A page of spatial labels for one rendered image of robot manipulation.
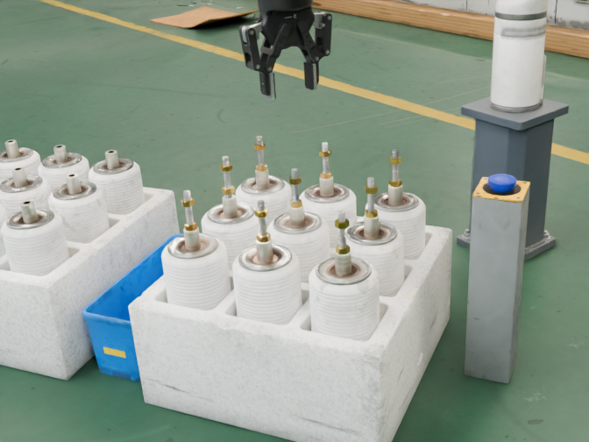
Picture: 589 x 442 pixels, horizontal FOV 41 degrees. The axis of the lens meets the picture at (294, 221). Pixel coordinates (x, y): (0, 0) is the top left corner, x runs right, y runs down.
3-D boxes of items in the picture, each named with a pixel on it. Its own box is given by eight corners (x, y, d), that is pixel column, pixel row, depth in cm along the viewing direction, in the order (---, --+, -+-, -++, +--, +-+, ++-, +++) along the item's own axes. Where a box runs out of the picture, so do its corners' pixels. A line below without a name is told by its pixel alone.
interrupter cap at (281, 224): (329, 229, 119) (329, 224, 119) (284, 240, 117) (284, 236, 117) (309, 210, 126) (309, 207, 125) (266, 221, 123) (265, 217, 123)
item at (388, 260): (411, 349, 121) (412, 245, 113) (349, 358, 120) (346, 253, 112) (394, 317, 129) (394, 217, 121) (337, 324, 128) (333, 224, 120)
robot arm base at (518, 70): (510, 96, 157) (516, 8, 150) (549, 104, 150) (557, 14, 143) (479, 105, 152) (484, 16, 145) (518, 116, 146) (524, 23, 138)
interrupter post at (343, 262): (331, 272, 108) (330, 250, 106) (346, 267, 108) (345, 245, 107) (340, 279, 106) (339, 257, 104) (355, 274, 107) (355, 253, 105)
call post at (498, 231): (473, 351, 131) (482, 178, 118) (516, 359, 128) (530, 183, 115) (464, 375, 125) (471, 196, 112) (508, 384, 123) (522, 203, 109)
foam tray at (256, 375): (254, 283, 155) (246, 200, 148) (450, 318, 140) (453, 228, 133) (144, 403, 124) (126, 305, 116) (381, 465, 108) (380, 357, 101)
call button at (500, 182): (490, 184, 116) (491, 171, 115) (518, 187, 114) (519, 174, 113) (484, 195, 113) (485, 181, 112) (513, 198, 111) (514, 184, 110)
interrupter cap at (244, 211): (197, 218, 125) (196, 215, 125) (230, 202, 131) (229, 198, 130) (231, 230, 121) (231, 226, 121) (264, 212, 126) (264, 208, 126)
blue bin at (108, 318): (181, 286, 156) (174, 231, 151) (230, 295, 152) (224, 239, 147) (89, 374, 131) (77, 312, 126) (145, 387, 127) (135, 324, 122)
